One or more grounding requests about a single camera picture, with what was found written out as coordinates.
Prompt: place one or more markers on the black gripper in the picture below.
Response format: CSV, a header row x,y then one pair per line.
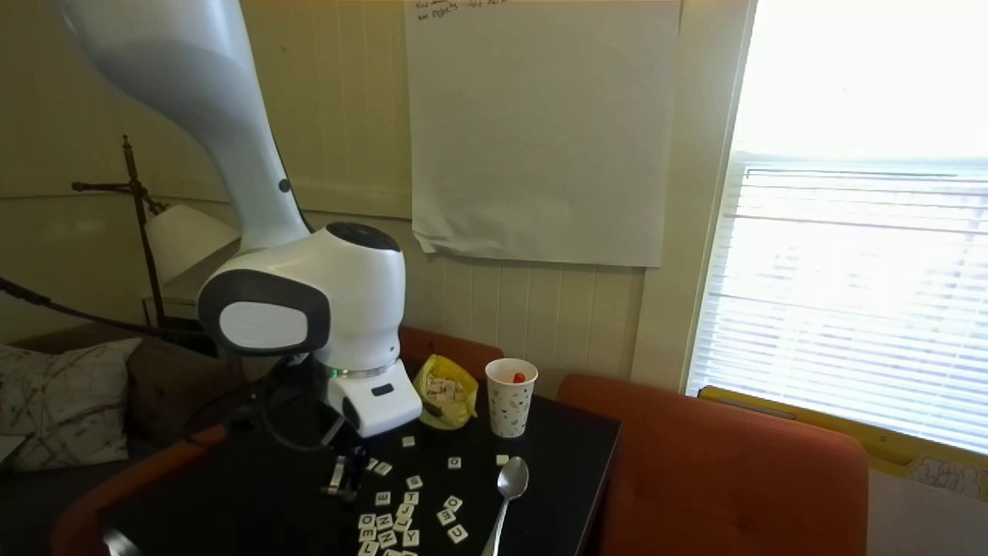
x,y
370,402

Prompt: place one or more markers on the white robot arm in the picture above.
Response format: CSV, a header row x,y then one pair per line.
x,y
324,300

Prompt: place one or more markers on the letter tile I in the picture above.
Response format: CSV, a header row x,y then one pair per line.
x,y
383,469

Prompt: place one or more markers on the black tray table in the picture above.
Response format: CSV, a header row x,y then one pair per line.
x,y
254,500

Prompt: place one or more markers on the letter tile T lower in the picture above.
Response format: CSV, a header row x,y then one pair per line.
x,y
413,482

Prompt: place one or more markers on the letter tile E single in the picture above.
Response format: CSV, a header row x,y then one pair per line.
x,y
454,463

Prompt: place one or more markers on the letter tile E lower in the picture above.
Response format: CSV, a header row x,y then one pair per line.
x,y
446,517

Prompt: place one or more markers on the letter tile U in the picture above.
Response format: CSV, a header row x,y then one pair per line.
x,y
452,502

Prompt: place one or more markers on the yellow crumpled snack bag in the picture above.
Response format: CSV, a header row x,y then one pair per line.
x,y
449,394

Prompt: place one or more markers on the letter tile O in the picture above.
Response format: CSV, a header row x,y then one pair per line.
x,y
458,532

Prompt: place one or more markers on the silver metal spoon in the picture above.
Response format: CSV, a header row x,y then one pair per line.
x,y
511,485

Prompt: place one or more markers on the brown cushion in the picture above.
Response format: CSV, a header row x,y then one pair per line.
x,y
168,388

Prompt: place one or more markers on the white patterned paper cup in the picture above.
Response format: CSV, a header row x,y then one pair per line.
x,y
511,389

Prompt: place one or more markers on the white lamp shade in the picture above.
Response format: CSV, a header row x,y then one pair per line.
x,y
187,239

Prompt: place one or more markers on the white patterned pillow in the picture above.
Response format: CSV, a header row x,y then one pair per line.
x,y
67,408

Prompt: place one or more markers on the orange armchair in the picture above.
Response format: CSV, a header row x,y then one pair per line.
x,y
686,480

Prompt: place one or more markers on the white window blinds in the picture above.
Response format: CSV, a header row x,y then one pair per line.
x,y
857,290

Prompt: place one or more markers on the white paper wall sheet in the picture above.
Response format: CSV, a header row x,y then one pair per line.
x,y
540,127

